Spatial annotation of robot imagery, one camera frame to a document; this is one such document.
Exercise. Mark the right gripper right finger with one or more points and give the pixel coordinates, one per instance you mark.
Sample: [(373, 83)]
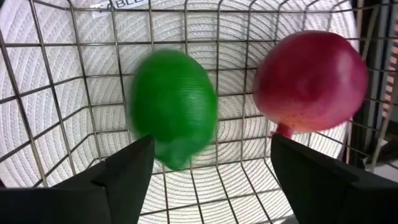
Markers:
[(335, 196)]

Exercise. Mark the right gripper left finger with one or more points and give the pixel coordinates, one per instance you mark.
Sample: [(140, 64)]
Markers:
[(77, 199)]

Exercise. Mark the red pomegranate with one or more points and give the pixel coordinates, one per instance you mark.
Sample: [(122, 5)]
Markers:
[(311, 84)]

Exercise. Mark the green lime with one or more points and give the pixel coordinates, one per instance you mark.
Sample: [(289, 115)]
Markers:
[(174, 109)]

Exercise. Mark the white round woven mat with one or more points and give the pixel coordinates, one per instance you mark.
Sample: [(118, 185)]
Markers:
[(46, 102)]

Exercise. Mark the black hazard-striped floor mat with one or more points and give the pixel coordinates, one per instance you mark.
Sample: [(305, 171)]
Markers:
[(393, 77)]

